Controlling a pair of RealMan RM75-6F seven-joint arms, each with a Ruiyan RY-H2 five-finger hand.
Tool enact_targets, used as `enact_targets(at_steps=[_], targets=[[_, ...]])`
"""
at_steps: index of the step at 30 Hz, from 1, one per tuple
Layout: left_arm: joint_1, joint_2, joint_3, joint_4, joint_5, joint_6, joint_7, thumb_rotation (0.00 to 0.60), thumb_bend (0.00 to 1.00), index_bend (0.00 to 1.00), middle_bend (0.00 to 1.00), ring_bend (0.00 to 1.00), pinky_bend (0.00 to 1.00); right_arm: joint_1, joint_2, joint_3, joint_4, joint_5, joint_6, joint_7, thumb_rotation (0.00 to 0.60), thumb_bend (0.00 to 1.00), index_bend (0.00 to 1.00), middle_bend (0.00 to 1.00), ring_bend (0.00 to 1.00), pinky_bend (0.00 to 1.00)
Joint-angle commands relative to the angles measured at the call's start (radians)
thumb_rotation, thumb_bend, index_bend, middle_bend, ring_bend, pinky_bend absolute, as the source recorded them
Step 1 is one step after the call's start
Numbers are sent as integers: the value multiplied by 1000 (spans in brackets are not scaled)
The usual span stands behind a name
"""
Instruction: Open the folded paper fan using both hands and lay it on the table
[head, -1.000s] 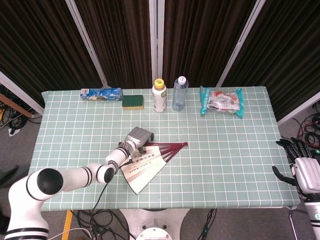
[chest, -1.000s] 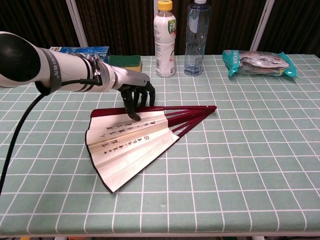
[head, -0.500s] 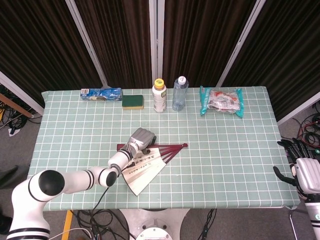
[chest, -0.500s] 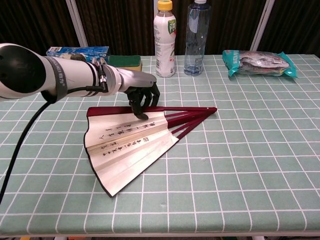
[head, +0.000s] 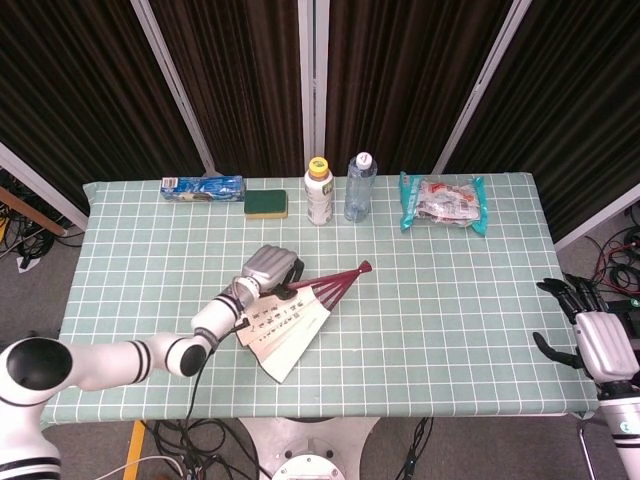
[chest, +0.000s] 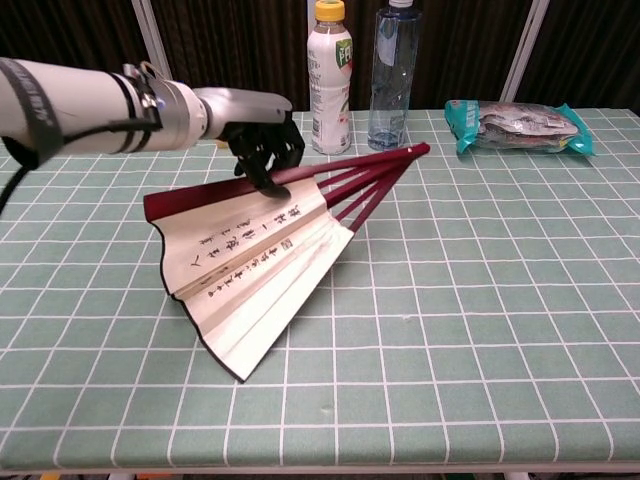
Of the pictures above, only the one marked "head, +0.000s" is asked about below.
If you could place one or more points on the green yellow sponge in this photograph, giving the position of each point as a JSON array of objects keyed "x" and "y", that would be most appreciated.
[{"x": 266, "y": 202}]

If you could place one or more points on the brown wooden plank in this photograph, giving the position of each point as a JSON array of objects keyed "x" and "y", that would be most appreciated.
[{"x": 30, "y": 212}]

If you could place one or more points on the blue rectangular carton box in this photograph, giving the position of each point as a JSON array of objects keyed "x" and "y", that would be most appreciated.
[{"x": 205, "y": 187}]

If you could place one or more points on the chrome metal rod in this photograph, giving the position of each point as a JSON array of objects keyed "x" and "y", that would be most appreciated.
[{"x": 586, "y": 450}]

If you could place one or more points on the green checkered tablecloth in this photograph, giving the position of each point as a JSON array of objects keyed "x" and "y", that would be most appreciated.
[{"x": 425, "y": 300}]

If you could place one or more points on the clear plastic water bottle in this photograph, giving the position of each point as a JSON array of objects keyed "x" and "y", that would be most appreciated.
[{"x": 359, "y": 192}]

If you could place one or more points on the paper folding fan red ribs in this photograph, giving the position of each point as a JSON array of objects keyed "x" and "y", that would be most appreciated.
[{"x": 290, "y": 330}]

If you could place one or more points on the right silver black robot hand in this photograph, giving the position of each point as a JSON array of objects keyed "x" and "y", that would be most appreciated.
[{"x": 607, "y": 345}]

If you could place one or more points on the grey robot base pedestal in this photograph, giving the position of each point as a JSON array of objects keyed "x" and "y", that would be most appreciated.
[{"x": 307, "y": 445}]

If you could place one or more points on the dark brown curtain panel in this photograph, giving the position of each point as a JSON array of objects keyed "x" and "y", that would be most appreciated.
[
  {"x": 400, "y": 75},
  {"x": 240, "y": 75},
  {"x": 575, "y": 100},
  {"x": 75, "y": 90}
]

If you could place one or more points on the white partition frame post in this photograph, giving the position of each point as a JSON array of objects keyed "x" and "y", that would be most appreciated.
[
  {"x": 313, "y": 75},
  {"x": 600, "y": 220},
  {"x": 170, "y": 75},
  {"x": 40, "y": 187},
  {"x": 482, "y": 80}
]

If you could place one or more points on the white bottle yellow cap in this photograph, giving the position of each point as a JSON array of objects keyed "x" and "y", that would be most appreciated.
[{"x": 320, "y": 197}]

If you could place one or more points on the teal snack bag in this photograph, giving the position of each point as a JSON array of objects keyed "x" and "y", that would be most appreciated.
[{"x": 442, "y": 202}]

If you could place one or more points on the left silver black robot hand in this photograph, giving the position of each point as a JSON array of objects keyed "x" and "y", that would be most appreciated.
[{"x": 270, "y": 265}]

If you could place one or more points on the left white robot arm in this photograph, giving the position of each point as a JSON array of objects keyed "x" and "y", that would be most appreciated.
[{"x": 110, "y": 362}]

